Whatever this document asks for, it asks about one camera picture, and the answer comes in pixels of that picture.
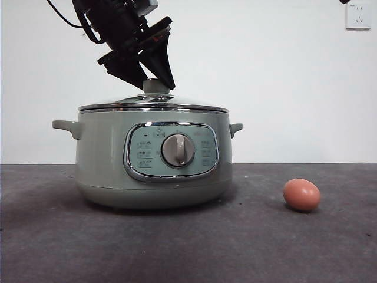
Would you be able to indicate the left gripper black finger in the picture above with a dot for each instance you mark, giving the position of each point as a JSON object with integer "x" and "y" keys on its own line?
{"x": 162, "y": 65}
{"x": 129, "y": 72}

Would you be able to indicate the glass lid with green knob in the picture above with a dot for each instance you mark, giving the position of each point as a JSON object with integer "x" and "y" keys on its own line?
{"x": 153, "y": 86}

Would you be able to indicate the brown egg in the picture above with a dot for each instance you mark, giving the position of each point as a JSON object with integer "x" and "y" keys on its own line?
{"x": 301, "y": 195}

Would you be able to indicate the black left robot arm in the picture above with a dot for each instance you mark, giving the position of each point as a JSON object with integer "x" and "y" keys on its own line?
{"x": 112, "y": 20}

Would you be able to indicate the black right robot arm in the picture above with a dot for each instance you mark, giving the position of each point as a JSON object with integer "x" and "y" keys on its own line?
{"x": 344, "y": 1}

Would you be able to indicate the pale green electric cooking pot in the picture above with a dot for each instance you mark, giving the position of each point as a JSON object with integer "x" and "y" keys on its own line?
{"x": 100, "y": 153}

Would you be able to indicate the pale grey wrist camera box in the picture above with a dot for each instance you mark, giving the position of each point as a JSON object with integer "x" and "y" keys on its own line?
{"x": 147, "y": 6}

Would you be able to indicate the white wall socket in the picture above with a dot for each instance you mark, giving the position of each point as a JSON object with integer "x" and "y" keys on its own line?
{"x": 358, "y": 18}

